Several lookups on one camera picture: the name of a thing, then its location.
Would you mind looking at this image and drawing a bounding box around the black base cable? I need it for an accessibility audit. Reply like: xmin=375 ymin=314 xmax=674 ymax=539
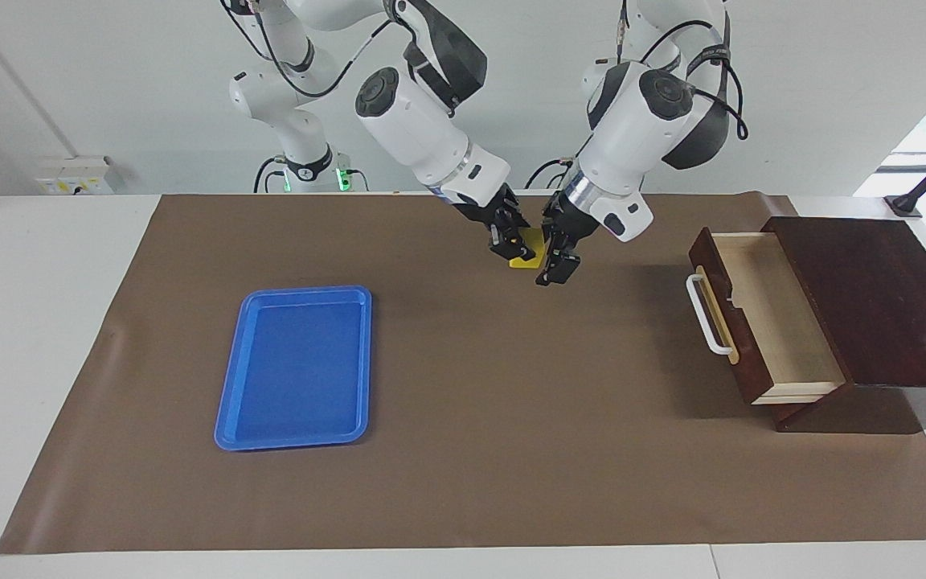
xmin=252 ymin=156 xmax=287 ymax=195
xmin=524 ymin=155 xmax=578 ymax=192

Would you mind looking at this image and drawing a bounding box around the brown table mat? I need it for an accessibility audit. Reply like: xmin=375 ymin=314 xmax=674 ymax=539
xmin=0 ymin=191 xmax=926 ymax=556

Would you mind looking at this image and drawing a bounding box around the yellow cube block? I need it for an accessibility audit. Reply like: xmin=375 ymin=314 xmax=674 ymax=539
xmin=509 ymin=228 xmax=548 ymax=271

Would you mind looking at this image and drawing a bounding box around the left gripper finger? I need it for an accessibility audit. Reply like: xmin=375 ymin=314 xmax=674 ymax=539
xmin=559 ymin=233 xmax=586 ymax=282
xmin=535 ymin=232 xmax=567 ymax=288

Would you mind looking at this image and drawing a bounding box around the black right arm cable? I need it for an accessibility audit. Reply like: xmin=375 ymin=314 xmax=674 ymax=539
xmin=220 ymin=0 xmax=399 ymax=101

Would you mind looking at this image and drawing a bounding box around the wooden drawer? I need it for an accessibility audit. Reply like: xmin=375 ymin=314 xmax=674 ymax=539
xmin=686 ymin=227 xmax=848 ymax=406

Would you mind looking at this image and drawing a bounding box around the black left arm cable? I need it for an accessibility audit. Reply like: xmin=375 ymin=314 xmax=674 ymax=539
xmin=616 ymin=0 xmax=751 ymax=142

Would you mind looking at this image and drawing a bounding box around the blue plastic tray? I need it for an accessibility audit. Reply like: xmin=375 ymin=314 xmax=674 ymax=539
xmin=213 ymin=285 xmax=374 ymax=452

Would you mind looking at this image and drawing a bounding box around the dark wooden cabinet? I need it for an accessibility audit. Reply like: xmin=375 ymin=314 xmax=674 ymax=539
xmin=759 ymin=215 xmax=926 ymax=435

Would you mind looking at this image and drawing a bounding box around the white wall socket box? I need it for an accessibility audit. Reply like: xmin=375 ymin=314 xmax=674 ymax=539
xmin=35 ymin=156 xmax=116 ymax=196

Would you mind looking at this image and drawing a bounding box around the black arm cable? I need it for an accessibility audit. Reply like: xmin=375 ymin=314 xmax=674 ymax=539
xmin=616 ymin=0 xmax=751 ymax=142
xmin=220 ymin=0 xmax=399 ymax=101

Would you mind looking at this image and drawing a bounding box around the white drawer handle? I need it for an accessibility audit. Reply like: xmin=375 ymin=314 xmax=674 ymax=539
xmin=685 ymin=273 xmax=737 ymax=357

